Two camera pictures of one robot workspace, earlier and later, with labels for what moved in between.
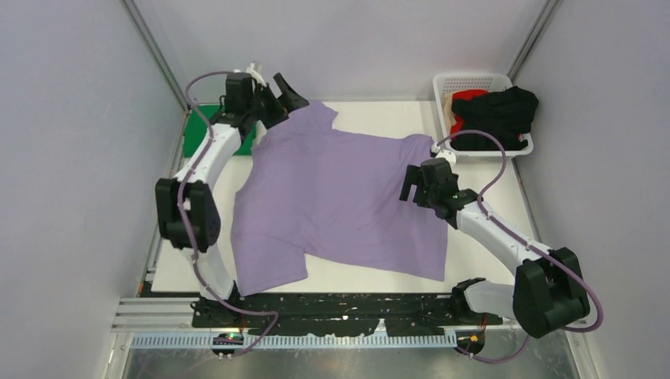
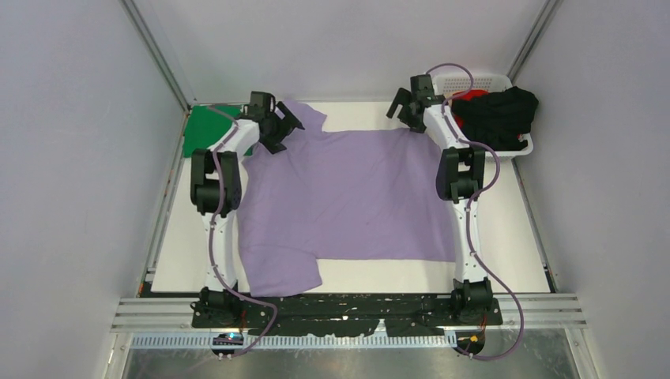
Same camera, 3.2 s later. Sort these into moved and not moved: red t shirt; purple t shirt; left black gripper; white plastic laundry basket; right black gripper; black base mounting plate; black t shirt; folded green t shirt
Moved: purple t shirt; right black gripper; left black gripper
Not moved: black t shirt; white plastic laundry basket; black base mounting plate; red t shirt; folded green t shirt
